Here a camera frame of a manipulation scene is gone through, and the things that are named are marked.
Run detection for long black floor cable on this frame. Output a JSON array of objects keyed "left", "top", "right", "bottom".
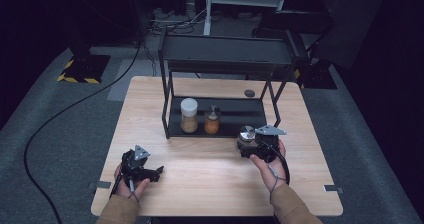
[{"left": 23, "top": 40, "right": 143, "bottom": 224}]

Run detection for person's left hand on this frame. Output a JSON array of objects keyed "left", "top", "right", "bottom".
[{"left": 113, "top": 163, "right": 152, "bottom": 199}]

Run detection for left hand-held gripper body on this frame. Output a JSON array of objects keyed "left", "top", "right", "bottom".
[{"left": 119, "top": 144, "right": 152, "bottom": 182}]

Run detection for left hand-held gripper cable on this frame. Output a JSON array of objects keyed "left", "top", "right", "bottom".
[{"left": 109, "top": 170, "right": 142, "bottom": 205}]

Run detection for silver-lid jar orange contents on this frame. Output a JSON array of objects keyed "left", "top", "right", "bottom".
[{"left": 203, "top": 105, "right": 222, "bottom": 135}]

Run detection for dark tilted panel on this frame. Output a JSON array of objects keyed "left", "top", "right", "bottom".
[{"left": 314, "top": 0, "right": 392, "bottom": 71}]

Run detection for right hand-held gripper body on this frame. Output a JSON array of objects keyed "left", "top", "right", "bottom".
[{"left": 249, "top": 124, "right": 288, "bottom": 164}]

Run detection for right hand-held gripper cable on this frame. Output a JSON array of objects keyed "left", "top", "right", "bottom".
[{"left": 263, "top": 140, "right": 292, "bottom": 205}]

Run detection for black two-tier metal rack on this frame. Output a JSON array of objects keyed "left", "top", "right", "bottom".
[{"left": 157, "top": 28, "right": 309, "bottom": 142}]

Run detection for black stand base striped edge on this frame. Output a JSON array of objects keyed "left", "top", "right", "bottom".
[
  {"left": 293, "top": 58, "right": 338, "bottom": 91},
  {"left": 56, "top": 53, "right": 112, "bottom": 85}
]

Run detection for hand-held gripper cable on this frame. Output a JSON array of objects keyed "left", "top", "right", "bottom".
[
  {"left": 109, "top": 170, "right": 142, "bottom": 205},
  {"left": 263, "top": 140, "right": 292, "bottom": 205}
]

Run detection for grey table clip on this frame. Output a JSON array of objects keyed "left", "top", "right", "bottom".
[
  {"left": 87, "top": 180, "right": 112, "bottom": 190},
  {"left": 323, "top": 184, "right": 345, "bottom": 195}
]

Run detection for silver-lid clear glass jar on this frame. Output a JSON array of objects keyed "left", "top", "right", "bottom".
[{"left": 237, "top": 125, "right": 258, "bottom": 152}]

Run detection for person's right hand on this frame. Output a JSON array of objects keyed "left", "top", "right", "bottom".
[{"left": 249, "top": 139, "right": 288, "bottom": 194}]

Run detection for white-lid spice jar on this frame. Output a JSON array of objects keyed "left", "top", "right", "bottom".
[{"left": 180, "top": 97, "right": 199, "bottom": 134}]

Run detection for bundle of floor cables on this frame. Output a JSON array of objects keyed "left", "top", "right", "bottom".
[{"left": 145, "top": 7, "right": 208, "bottom": 38}]

